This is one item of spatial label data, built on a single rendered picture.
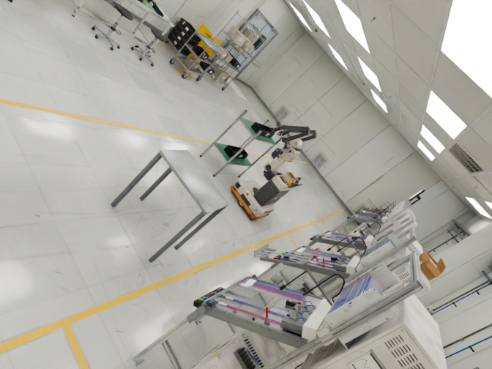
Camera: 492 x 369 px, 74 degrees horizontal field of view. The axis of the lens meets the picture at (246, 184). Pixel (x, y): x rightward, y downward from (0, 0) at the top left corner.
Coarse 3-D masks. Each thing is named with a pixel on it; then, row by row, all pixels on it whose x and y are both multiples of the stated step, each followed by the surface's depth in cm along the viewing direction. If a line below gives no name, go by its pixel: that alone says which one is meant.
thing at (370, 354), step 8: (368, 352) 165; (352, 360) 169; (360, 360) 167; (368, 360) 165; (376, 360) 164; (352, 368) 169; (360, 368) 167; (368, 368) 165; (376, 368) 163; (384, 368) 162
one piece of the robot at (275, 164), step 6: (294, 150) 502; (282, 156) 516; (288, 156) 511; (294, 156) 516; (270, 162) 523; (276, 162) 517; (282, 162) 518; (264, 168) 526; (270, 168) 521; (276, 168) 530
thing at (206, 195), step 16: (176, 160) 295; (192, 160) 319; (160, 176) 339; (176, 176) 283; (192, 176) 297; (208, 176) 322; (128, 192) 308; (192, 192) 279; (208, 192) 301; (208, 208) 281; (224, 208) 316; (192, 224) 282; (176, 240) 293
